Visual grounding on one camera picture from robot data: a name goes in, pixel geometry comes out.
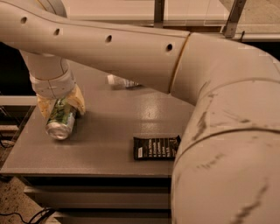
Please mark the green soda can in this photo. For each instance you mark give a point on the green soda can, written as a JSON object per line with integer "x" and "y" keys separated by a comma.
{"x": 61, "y": 120}

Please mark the metal shelf frame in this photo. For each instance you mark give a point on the metal shelf frame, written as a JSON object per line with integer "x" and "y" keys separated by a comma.
{"x": 251, "y": 20}

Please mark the clear plastic water bottle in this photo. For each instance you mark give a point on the clear plastic water bottle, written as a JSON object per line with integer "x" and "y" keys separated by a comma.
{"x": 118, "y": 82}

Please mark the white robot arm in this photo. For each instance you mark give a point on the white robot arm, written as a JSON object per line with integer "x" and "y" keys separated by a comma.
{"x": 195, "y": 108}

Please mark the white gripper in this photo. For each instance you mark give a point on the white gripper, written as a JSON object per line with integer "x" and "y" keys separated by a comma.
{"x": 54, "y": 86}

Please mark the black snack bar wrapper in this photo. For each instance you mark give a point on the black snack bar wrapper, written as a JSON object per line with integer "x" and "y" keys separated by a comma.
{"x": 156, "y": 148}

